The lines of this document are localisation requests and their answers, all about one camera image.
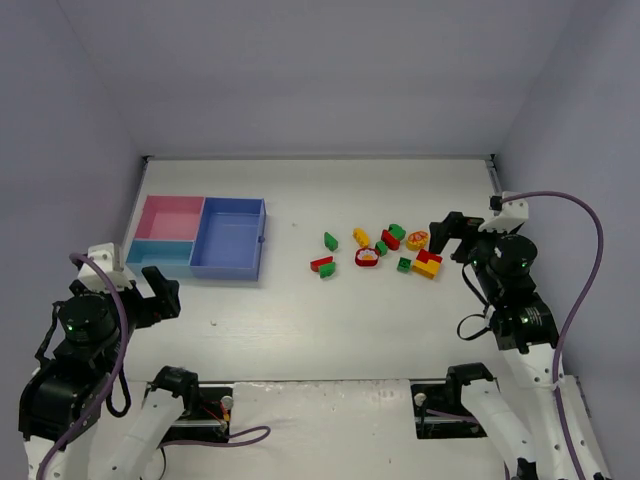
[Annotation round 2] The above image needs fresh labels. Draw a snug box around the yellow round printed lego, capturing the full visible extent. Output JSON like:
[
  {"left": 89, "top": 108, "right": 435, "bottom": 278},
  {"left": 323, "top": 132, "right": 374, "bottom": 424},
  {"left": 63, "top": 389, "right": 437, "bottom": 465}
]
[{"left": 406, "top": 230, "right": 429, "bottom": 251}]

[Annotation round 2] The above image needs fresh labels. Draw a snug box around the green square lego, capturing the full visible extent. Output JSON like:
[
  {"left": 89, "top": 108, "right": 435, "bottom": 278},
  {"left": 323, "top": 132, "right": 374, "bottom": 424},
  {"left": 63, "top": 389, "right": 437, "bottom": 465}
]
[{"left": 397, "top": 257, "right": 411, "bottom": 273}]

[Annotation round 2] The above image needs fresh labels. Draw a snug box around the small green lego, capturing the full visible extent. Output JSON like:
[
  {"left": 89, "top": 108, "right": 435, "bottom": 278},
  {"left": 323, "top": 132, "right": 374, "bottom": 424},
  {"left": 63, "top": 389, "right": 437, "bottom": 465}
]
[{"left": 375, "top": 240, "right": 388, "bottom": 256}]

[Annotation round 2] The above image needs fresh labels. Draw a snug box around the red flower printed lego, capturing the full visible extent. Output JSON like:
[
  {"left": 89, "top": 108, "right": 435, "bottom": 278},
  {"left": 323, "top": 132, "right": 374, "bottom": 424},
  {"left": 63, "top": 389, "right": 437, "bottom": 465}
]
[{"left": 354, "top": 247, "right": 380, "bottom": 268}]

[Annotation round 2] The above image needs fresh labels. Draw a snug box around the yellow small lego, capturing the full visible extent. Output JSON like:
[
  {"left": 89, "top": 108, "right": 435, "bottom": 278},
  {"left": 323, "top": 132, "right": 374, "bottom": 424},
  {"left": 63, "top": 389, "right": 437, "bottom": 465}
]
[{"left": 352, "top": 227, "right": 370, "bottom": 248}]

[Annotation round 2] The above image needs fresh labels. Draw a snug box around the green wedge lego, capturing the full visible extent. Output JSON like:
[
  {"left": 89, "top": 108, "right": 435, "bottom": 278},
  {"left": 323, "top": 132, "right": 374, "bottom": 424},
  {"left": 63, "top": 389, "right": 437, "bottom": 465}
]
[{"left": 323, "top": 232, "right": 339, "bottom": 251}]

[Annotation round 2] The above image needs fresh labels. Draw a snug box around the red half-round lego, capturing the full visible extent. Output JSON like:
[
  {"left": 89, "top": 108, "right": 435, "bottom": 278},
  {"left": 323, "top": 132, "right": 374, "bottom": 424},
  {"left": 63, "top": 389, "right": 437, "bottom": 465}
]
[{"left": 310, "top": 256, "right": 333, "bottom": 272}]

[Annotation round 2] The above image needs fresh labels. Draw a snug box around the green half-round lego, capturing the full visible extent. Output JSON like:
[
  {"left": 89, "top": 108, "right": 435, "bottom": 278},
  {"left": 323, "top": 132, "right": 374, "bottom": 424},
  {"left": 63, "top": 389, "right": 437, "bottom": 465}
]
[{"left": 318, "top": 262, "right": 336, "bottom": 278}]

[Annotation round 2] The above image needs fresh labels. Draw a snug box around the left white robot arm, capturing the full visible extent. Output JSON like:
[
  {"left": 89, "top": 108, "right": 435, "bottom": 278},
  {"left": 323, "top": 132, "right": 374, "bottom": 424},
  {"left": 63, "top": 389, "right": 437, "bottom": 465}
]
[{"left": 19, "top": 267, "right": 200, "bottom": 479}]

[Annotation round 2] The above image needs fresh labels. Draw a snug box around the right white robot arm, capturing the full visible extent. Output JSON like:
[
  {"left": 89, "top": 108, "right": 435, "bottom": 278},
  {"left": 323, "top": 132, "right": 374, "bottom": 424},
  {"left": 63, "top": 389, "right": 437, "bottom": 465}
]
[{"left": 429, "top": 212, "right": 608, "bottom": 479}]

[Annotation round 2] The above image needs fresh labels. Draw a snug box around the red yellow stacked lego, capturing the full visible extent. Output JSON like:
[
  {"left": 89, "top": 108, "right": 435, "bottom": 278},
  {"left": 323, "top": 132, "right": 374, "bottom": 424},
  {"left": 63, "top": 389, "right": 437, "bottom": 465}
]
[{"left": 411, "top": 249, "right": 443, "bottom": 280}]

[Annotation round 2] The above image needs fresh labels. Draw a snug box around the green lego on red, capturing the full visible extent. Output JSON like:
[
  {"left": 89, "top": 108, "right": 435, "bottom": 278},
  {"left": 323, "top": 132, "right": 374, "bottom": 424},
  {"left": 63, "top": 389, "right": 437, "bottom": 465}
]
[{"left": 388, "top": 223, "right": 406, "bottom": 241}]

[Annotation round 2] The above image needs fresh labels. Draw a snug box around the red curved lego right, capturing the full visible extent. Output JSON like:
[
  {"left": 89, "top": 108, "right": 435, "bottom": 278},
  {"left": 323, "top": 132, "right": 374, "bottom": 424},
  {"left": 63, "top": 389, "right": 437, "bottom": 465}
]
[{"left": 381, "top": 229, "right": 400, "bottom": 251}]

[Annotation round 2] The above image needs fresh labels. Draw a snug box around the pink container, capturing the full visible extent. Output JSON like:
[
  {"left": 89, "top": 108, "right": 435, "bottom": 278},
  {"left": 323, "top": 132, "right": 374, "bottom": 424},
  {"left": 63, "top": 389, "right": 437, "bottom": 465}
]
[{"left": 134, "top": 195, "right": 204, "bottom": 241}]

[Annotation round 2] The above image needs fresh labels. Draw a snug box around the purple-blue large container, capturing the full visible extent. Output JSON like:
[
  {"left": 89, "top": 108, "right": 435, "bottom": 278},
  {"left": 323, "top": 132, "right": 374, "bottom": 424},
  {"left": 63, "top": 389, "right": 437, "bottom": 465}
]
[{"left": 189, "top": 197, "right": 266, "bottom": 281}]

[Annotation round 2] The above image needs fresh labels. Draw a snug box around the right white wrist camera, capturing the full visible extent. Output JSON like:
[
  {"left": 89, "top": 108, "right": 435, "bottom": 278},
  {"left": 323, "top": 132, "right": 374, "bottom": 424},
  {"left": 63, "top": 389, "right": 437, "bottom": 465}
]
[{"left": 478, "top": 192, "right": 529, "bottom": 234}]

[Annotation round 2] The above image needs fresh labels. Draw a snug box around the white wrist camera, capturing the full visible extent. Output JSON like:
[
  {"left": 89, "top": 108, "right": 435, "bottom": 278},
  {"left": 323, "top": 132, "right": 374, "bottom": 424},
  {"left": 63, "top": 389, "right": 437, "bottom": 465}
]
[
  {"left": 77, "top": 242, "right": 133, "bottom": 293},
  {"left": 478, "top": 192, "right": 529, "bottom": 234}
]

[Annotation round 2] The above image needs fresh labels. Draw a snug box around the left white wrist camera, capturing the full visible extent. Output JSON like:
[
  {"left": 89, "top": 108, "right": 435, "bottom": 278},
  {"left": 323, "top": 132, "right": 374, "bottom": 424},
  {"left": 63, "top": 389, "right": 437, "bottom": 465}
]
[{"left": 77, "top": 242, "right": 133, "bottom": 293}]

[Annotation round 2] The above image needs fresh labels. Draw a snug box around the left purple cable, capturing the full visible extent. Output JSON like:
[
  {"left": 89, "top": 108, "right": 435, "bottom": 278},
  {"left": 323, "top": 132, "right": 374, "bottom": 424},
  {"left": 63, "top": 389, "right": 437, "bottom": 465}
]
[{"left": 35, "top": 252, "right": 272, "bottom": 480}]

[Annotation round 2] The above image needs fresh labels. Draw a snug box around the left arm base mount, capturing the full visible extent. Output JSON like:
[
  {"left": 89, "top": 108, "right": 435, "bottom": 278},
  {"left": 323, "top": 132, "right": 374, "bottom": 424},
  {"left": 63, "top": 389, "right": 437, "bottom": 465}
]
[{"left": 134, "top": 369, "right": 234, "bottom": 447}]

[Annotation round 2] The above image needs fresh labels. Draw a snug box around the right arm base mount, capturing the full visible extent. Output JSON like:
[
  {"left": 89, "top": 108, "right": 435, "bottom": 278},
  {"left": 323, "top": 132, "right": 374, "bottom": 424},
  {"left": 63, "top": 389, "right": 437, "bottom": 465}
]
[{"left": 410, "top": 381, "right": 487, "bottom": 440}]

